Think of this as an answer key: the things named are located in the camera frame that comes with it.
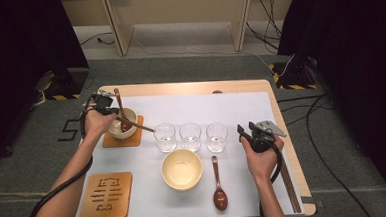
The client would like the black base with striped tape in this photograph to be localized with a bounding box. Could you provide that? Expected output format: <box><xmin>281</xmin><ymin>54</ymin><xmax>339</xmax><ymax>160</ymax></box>
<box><xmin>41</xmin><ymin>67</ymin><xmax>91</xmax><ymax>102</ymax></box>
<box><xmin>268</xmin><ymin>56</ymin><xmax>320</xmax><ymax>92</ymax></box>

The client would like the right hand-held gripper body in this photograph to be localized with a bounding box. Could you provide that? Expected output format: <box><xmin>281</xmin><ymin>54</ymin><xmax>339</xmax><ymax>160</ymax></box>
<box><xmin>246</xmin><ymin>118</ymin><xmax>288</xmax><ymax>155</ymax></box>

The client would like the beige office desk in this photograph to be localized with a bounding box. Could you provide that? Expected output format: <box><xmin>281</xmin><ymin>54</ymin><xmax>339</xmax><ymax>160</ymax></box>
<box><xmin>58</xmin><ymin>0</ymin><xmax>302</xmax><ymax>62</ymax></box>

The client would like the brown wooden chopstick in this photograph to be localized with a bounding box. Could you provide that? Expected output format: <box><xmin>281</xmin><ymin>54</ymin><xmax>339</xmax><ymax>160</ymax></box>
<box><xmin>114</xmin><ymin>114</ymin><xmax>156</xmax><ymax>135</ymax></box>
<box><xmin>115</xmin><ymin>114</ymin><xmax>156</xmax><ymax>136</ymax></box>

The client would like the person's left hand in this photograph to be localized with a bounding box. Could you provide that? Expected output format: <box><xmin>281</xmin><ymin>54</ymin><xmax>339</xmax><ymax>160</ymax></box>
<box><xmin>83</xmin><ymin>107</ymin><xmax>118</xmax><ymax>140</ymax></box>

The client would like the short black floor cable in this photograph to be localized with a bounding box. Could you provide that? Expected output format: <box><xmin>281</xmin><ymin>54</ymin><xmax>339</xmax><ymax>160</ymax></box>
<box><xmin>276</xmin><ymin>93</ymin><xmax>336</xmax><ymax>128</ymax></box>

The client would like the cream ceramic bowl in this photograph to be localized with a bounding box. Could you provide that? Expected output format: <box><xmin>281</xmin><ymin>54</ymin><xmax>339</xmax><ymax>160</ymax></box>
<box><xmin>106</xmin><ymin>105</ymin><xmax>140</xmax><ymax>141</ymax></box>
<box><xmin>159</xmin><ymin>147</ymin><xmax>205</xmax><ymax>193</ymax></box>

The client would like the row of brown chopsticks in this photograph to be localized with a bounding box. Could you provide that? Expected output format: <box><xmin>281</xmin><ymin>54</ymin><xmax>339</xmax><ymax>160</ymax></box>
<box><xmin>277</xmin><ymin>149</ymin><xmax>304</xmax><ymax>216</ymax></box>

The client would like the carved wooden coaster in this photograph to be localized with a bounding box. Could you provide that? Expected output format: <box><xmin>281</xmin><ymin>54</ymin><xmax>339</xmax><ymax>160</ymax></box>
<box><xmin>100</xmin><ymin>114</ymin><xmax>146</xmax><ymax>149</ymax></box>
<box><xmin>76</xmin><ymin>171</ymin><xmax>136</xmax><ymax>217</ymax></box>

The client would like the dark brown wooden spoon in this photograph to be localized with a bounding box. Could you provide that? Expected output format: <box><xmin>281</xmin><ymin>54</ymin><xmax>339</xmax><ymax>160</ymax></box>
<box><xmin>210</xmin><ymin>154</ymin><xmax>229</xmax><ymax>213</ymax></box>
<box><xmin>113</xmin><ymin>87</ymin><xmax>134</xmax><ymax>134</ymax></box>

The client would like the long black floor cable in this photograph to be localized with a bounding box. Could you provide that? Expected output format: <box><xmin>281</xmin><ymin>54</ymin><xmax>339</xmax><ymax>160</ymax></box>
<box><xmin>303</xmin><ymin>91</ymin><xmax>375</xmax><ymax>217</ymax></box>

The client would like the white table mat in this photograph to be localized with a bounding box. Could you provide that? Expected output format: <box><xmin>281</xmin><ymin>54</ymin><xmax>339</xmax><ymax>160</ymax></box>
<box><xmin>65</xmin><ymin>87</ymin><xmax>306</xmax><ymax>217</ymax></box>

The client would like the person's right hand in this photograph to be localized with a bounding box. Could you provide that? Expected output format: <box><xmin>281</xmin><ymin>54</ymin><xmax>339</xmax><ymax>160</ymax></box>
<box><xmin>241</xmin><ymin>137</ymin><xmax>287</xmax><ymax>184</ymax></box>

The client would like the clear drinking glass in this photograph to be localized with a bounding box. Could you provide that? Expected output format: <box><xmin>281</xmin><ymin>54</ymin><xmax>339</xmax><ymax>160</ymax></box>
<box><xmin>152</xmin><ymin>121</ymin><xmax>178</xmax><ymax>155</ymax></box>
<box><xmin>205</xmin><ymin>121</ymin><xmax>230</xmax><ymax>154</ymax></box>
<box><xmin>178</xmin><ymin>121</ymin><xmax>203</xmax><ymax>153</ymax></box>

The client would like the gray tape strip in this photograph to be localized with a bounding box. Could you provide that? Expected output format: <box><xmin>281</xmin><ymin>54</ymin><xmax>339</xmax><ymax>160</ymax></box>
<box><xmin>300</xmin><ymin>195</ymin><xmax>324</xmax><ymax>210</ymax></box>

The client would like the black floor cable with plug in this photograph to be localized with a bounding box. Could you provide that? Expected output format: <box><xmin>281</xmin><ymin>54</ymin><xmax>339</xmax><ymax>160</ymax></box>
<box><xmin>79</xmin><ymin>32</ymin><xmax>116</xmax><ymax>47</ymax></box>

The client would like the black sleeved gripper cable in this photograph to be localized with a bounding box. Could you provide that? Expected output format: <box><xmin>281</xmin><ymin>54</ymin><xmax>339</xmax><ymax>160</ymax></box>
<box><xmin>19</xmin><ymin>93</ymin><xmax>103</xmax><ymax>217</ymax></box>
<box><xmin>255</xmin><ymin>143</ymin><xmax>287</xmax><ymax>217</ymax></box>

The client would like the black curtain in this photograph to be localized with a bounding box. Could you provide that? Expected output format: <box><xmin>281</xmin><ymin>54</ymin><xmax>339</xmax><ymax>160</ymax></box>
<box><xmin>273</xmin><ymin>0</ymin><xmax>386</xmax><ymax>215</ymax></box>
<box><xmin>0</xmin><ymin>0</ymin><xmax>96</xmax><ymax>168</ymax></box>

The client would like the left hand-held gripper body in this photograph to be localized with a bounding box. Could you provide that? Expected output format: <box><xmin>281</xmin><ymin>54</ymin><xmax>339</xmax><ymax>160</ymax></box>
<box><xmin>90</xmin><ymin>88</ymin><xmax>116</xmax><ymax>116</ymax></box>

